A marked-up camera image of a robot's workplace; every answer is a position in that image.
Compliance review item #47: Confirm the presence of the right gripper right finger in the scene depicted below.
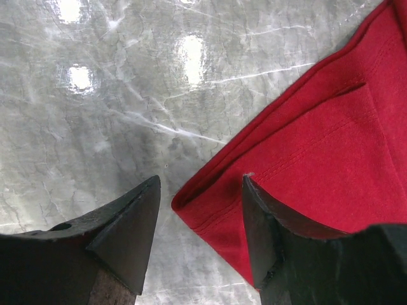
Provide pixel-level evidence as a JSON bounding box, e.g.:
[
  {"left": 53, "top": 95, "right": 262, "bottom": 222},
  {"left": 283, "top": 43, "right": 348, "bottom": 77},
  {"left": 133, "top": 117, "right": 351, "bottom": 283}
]
[{"left": 242, "top": 176, "right": 406, "bottom": 304}]

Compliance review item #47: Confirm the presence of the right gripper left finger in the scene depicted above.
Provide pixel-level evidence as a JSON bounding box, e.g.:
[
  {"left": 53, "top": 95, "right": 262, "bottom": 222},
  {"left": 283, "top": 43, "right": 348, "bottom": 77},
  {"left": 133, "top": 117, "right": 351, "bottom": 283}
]
[{"left": 1, "top": 176, "right": 161, "bottom": 304}]

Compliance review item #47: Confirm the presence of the red t shirt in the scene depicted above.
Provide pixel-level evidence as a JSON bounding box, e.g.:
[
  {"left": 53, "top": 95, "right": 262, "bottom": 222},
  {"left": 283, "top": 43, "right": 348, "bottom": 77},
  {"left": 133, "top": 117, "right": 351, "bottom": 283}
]
[{"left": 172, "top": 1, "right": 406, "bottom": 282}]

